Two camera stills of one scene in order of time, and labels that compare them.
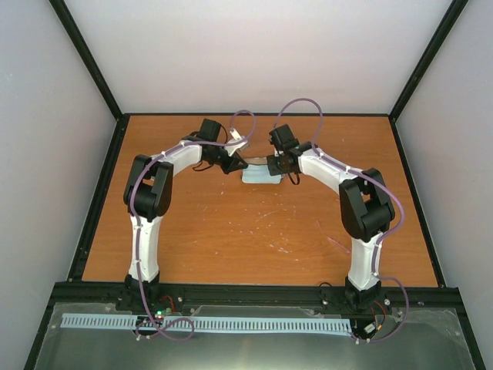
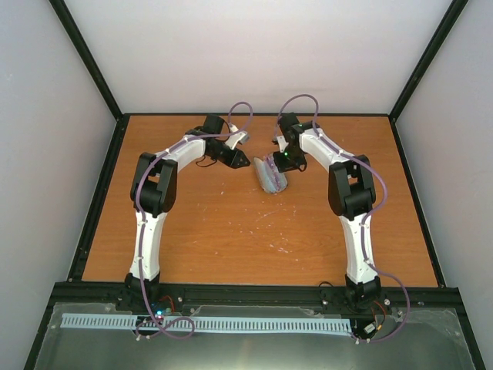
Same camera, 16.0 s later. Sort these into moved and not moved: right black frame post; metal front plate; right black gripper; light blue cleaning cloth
Moved: light blue cleaning cloth
Not moved: right black frame post; right black gripper; metal front plate
